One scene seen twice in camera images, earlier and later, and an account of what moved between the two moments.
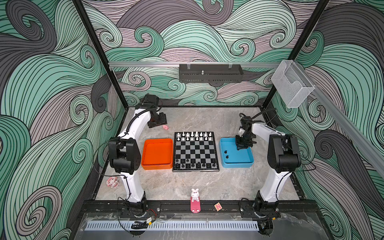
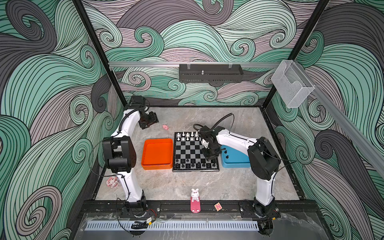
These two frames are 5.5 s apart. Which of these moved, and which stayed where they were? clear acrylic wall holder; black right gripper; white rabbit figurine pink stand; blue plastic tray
Moved: black right gripper
Stayed: blue plastic tray; clear acrylic wall holder; white rabbit figurine pink stand
